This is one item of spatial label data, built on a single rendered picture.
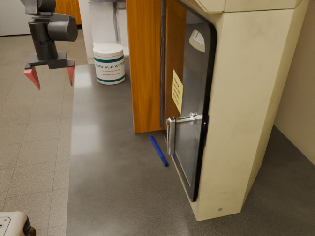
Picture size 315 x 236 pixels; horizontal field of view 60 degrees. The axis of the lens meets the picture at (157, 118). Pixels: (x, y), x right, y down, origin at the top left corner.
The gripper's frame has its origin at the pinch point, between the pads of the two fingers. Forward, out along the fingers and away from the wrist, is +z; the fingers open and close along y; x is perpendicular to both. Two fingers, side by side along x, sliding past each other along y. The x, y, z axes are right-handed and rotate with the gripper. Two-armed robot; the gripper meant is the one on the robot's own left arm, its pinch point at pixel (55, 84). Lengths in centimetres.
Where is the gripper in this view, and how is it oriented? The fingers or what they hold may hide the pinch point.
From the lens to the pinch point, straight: 92.2
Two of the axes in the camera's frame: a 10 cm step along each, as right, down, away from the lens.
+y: 9.7, -1.5, 1.8
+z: 0.3, 8.4, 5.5
